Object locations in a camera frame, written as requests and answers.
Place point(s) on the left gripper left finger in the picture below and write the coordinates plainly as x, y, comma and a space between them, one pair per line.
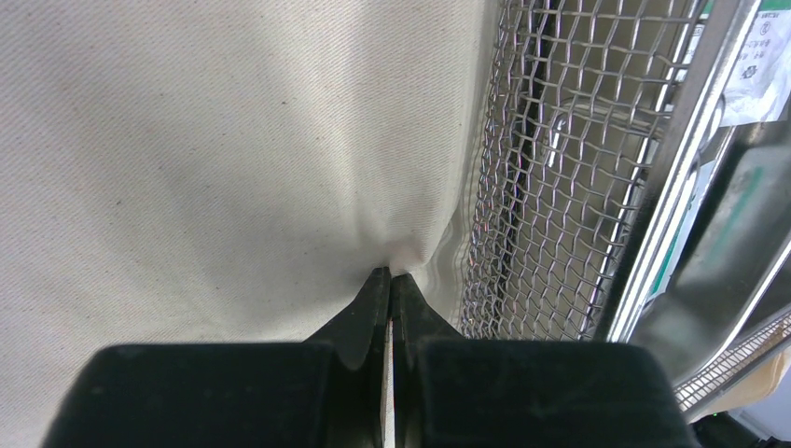
326, 391

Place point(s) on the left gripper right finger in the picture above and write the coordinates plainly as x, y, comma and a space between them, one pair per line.
451, 391

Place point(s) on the beige cloth wrap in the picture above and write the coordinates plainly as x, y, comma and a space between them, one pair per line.
222, 171

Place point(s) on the green white packet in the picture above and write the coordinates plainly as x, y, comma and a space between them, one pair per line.
699, 186

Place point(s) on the left steel tray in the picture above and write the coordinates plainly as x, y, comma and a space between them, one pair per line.
712, 224

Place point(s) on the white sterile pouch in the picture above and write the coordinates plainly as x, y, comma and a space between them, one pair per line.
759, 85

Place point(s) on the wire mesh steel basket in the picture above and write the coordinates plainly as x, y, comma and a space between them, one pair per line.
574, 87

